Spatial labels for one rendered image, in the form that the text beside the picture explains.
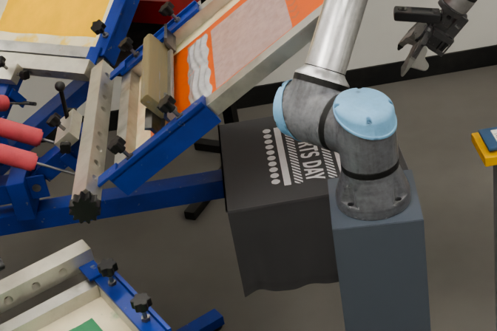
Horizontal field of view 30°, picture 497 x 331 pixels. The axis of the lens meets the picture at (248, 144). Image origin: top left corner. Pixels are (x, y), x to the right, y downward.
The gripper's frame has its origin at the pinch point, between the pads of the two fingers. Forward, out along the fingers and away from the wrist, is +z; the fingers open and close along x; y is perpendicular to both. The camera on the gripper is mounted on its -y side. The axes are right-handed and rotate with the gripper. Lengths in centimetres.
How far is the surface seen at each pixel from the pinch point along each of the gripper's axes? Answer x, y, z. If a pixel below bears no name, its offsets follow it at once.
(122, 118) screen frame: -9, -52, 50
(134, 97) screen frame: 3, -51, 50
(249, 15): 4.4, -37.7, 12.1
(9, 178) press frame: -17, -70, 79
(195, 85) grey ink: -13, -42, 29
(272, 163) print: -5.8, -11.2, 41.5
